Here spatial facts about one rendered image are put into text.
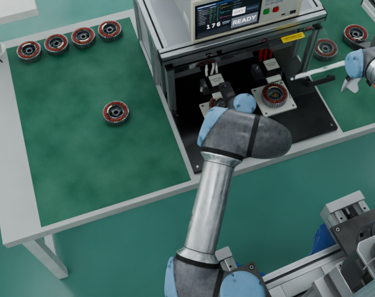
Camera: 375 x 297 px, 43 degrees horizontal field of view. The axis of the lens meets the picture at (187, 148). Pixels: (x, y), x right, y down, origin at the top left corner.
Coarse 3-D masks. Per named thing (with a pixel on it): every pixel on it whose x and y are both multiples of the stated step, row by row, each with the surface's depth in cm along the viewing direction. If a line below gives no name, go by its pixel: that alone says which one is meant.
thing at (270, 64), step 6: (258, 54) 202; (258, 60) 201; (264, 60) 198; (270, 60) 198; (276, 60) 198; (258, 66) 206; (264, 66) 196; (270, 66) 196; (276, 66) 196; (264, 72) 197; (270, 72) 196; (276, 72) 197; (270, 78) 198; (276, 78) 198
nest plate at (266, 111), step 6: (282, 84) 209; (252, 90) 207; (258, 90) 207; (258, 96) 206; (288, 96) 205; (258, 102) 204; (288, 102) 204; (264, 108) 203; (270, 108) 202; (276, 108) 202; (282, 108) 202; (288, 108) 202; (294, 108) 204; (264, 114) 201; (270, 114) 201
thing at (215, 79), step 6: (210, 66) 199; (204, 72) 198; (210, 72) 198; (204, 78) 198; (210, 78) 193; (216, 78) 193; (222, 78) 193; (210, 84) 192; (216, 84) 192; (210, 90) 194; (216, 90) 194; (216, 96) 194
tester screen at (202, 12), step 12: (228, 0) 164; (240, 0) 166; (252, 0) 168; (204, 12) 165; (216, 12) 167; (228, 12) 169; (252, 12) 174; (204, 24) 171; (228, 24) 175; (204, 36) 176
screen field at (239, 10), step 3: (258, 3) 170; (246, 6) 170; (249, 6) 170; (252, 6) 171; (255, 6) 172; (258, 6) 172; (234, 9) 169; (237, 9) 170; (240, 9) 170; (243, 9) 171; (246, 9) 171; (249, 9) 172; (252, 9) 172; (255, 9) 173; (234, 12) 170; (237, 12) 171; (240, 12) 171; (243, 12) 172
